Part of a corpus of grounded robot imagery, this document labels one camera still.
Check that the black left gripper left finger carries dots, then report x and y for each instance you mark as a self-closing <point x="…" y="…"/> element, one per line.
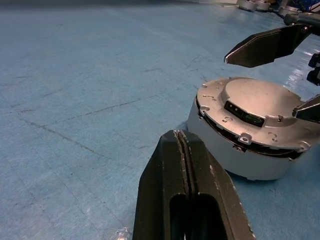
<point x="162" y="180"/>

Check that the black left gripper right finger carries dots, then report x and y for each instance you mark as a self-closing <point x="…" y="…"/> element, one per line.
<point x="212" y="200"/>

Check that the silver motor cover circuit board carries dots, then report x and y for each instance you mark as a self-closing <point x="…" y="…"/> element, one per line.
<point x="250" y="92"/>

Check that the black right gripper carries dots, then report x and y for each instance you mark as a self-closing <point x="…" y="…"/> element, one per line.
<point x="315" y="62"/>

